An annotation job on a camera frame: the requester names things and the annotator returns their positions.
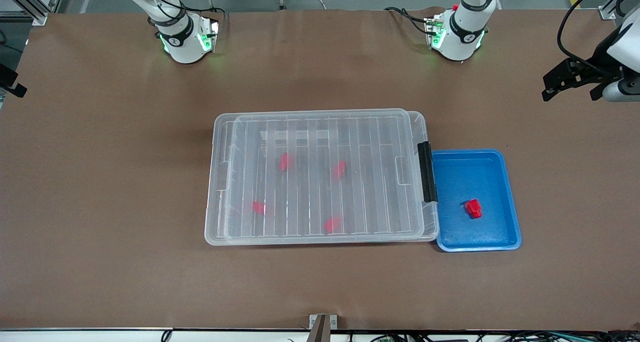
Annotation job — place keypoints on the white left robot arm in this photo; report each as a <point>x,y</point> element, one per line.
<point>462,39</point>

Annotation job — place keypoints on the clear plastic storage box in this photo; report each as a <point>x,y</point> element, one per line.
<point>432,131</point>

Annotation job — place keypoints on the red block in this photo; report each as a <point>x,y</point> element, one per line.
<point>473,208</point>
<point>258,208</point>
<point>285,161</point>
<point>339,169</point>
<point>332,225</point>

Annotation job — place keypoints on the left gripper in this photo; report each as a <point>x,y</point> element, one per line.
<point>601,60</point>

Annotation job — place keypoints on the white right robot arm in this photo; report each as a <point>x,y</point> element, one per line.
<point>182,49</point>

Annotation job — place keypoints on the aluminium frame profile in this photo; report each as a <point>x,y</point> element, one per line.
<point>30,6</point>
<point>612,9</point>

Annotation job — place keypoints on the blue plastic tray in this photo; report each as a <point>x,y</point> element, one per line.
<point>470,177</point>

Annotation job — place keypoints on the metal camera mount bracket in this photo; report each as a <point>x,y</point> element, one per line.
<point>322,327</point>

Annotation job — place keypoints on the clear plastic box lid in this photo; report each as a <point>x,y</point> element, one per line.
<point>320,131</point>

